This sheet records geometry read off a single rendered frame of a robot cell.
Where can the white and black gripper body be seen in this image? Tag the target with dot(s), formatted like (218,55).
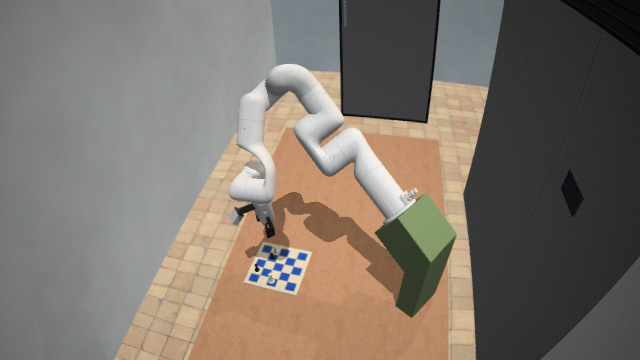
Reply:
(263,214)

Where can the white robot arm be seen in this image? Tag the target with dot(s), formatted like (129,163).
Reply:
(256,183)

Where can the blue and white chessboard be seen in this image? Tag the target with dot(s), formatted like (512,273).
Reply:
(288,268)

